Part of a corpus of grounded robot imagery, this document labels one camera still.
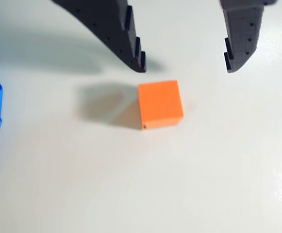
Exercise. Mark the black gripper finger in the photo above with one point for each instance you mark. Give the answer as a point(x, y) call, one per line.
point(242, 31)
point(106, 21)

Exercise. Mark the orange cube block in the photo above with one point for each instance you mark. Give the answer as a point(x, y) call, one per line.
point(160, 104)

